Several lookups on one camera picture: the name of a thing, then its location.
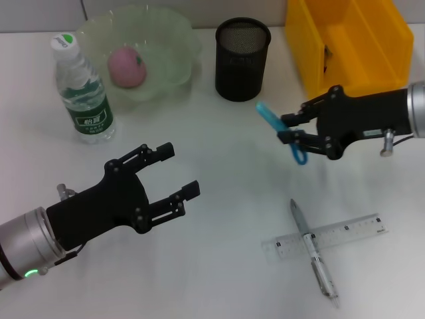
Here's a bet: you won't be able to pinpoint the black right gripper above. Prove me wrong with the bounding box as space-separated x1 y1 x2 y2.
277 84 413 161

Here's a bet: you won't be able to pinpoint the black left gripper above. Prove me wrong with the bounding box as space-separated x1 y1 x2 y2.
46 142 201 252

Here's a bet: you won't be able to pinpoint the green plastic wrapper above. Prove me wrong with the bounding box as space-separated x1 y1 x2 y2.
321 45 335 72

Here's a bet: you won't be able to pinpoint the translucent green fruit bowl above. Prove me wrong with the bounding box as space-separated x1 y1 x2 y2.
75 5 203 104

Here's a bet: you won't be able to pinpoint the transparent plastic ruler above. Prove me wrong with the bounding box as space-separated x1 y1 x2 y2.
262 213 390 262

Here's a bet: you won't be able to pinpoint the left wrist silver stub connector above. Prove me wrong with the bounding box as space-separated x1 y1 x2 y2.
56 183 79 202

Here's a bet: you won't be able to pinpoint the pink toy peach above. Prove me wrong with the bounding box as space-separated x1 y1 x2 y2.
106 46 148 88

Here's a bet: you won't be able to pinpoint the yellow plastic bin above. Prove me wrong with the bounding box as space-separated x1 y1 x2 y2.
285 0 415 100

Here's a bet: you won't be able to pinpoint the black mesh pen holder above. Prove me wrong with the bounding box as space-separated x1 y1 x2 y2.
214 18 272 102

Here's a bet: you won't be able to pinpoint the clear water bottle green label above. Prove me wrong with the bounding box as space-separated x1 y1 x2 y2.
50 32 118 145

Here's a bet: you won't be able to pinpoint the grey white pen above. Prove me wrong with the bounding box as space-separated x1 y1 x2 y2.
290 198 341 308

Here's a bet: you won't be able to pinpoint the left gripper black cable plug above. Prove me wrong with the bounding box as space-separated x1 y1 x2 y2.
39 244 88 276

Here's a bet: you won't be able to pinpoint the blue capped scissors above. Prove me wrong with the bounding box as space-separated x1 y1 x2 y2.
255 101 311 166

